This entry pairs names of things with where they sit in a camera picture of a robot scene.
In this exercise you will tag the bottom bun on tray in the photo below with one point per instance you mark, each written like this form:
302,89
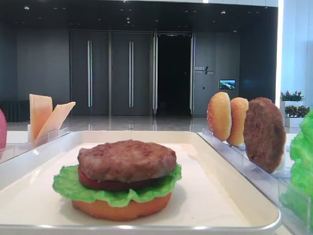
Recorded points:
134,210

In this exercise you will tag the dark double door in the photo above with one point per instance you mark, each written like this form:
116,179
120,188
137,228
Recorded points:
111,73

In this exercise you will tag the upright cheese slice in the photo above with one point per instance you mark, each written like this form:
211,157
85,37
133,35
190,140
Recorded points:
40,110

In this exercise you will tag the sesame top bun upright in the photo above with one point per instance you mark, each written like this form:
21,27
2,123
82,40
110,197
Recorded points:
219,115

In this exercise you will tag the left clear acrylic rail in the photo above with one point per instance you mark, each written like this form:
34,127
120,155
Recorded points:
15,149

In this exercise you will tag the wall monitor screen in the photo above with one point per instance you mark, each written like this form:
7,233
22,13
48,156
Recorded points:
227,84

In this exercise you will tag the upper flower planter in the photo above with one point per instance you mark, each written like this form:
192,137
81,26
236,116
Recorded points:
290,99

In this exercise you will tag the flower planter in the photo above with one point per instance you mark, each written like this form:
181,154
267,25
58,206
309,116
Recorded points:
295,115
290,99

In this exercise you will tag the tomato slice on tray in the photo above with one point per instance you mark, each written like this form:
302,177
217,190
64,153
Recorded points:
112,185

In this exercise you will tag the right clear acrylic rail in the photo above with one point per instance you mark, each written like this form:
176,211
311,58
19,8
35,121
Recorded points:
271,185

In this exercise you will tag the lettuce leaf on tray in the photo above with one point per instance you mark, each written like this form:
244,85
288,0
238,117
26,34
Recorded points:
67,184

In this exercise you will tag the cheese slice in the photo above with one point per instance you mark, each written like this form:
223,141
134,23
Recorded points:
40,110
56,119

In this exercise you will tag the upright green lettuce leaf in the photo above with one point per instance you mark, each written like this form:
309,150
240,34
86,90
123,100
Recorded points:
301,152

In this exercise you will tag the meat patty on tray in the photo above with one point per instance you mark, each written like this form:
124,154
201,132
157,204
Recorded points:
127,161

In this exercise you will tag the upright meat patty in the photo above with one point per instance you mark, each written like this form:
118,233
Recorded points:
264,134

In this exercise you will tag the clear acrylic rail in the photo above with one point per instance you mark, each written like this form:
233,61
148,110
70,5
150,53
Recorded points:
271,185
15,149

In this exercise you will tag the red tomato slice in holder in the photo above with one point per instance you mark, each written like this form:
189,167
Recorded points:
3,130

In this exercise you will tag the lower flower planter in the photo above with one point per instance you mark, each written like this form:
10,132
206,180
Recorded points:
295,115

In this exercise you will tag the white rectangular tray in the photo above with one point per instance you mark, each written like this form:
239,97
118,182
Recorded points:
212,198

